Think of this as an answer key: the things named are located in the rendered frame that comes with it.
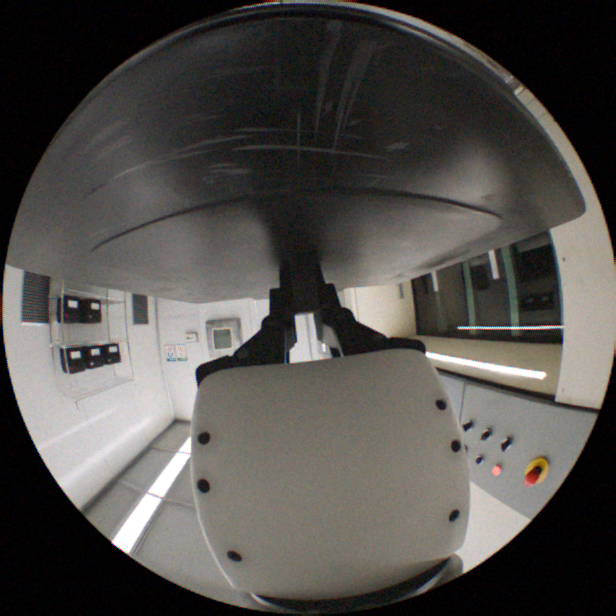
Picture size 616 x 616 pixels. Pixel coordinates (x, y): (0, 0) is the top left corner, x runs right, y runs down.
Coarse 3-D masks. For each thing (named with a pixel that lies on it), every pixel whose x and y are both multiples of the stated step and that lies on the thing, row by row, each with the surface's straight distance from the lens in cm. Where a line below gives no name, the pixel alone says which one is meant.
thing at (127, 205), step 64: (128, 64) 4; (192, 64) 4; (256, 64) 3; (320, 64) 3; (384, 64) 4; (448, 64) 4; (64, 128) 5; (128, 128) 4; (192, 128) 4; (256, 128) 4; (320, 128) 4; (384, 128) 4; (448, 128) 5; (512, 128) 6; (64, 192) 6; (128, 192) 6; (192, 192) 6; (256, 192) 6; (320, 192) 6; (384, 192) 7; (448, 192) 7; (512, 192) 9; (576, 192) 11; (64, 256) 11; (128, 256) 10; (192, 256) 10; (256, 256) 11; (320, 256) 12; (384, 256) 14; (448, 256) 17
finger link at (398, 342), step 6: (390, 342) 11; (396, 342) 11; (402, 342) 12; (408, 342) 12; (414, 342) 12; (420, 342) 12; (390, 348) 11; (396, 348) 11; (408, 348) 11; (414, 348) 12; (420, 348) 12; (426, 354) 12
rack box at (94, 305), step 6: (84, 300) 277; (90, 300) 274; (96, 300) 282; (84, 306) 276; (90, 306) 273; (96, 306) 281; (84, 312) 275; (90, 312) 272; (96, 312) 280; (84, 318) 275; (90, 318) 271; (96, 318) 279
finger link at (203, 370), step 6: (216, 360) 11; (222, 360) 11; (228, 360) 11; (198, 366) 11; (204, 366) 11; (210, 366) 11; (216, 366) 11; (222, 366) 11; (228, 366) 11; (234, 366) 11; (198, 372) 11; (204, 372) 11; (210, 372) 11; (198, 378) 11; (198, 384) 11
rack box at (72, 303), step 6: (60, 300) 264; (66, 300) 255; (72, 300) 260; (78, 300) 266; (60, 306) 262; (66, 306) 254; (72, 306) 259; (78, 306) 265; (60, 312) 259; (66, 312) 252; (72, 312) 257; (78, 312) 262; (60, 318) 261; (66, 318) 252; (72, 318) 258; (78, 318) 264
